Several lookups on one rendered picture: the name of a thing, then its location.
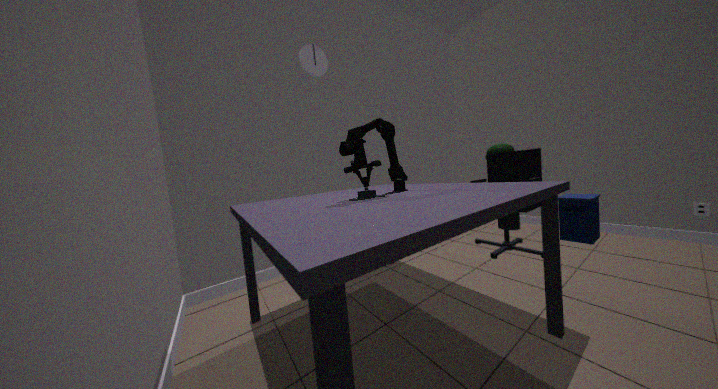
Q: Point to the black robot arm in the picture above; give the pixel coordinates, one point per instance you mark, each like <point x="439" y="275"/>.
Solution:
<point x="354" y="145"/>

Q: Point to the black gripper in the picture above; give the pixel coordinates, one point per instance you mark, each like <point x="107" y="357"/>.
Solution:
<point x="361" y="160"/>

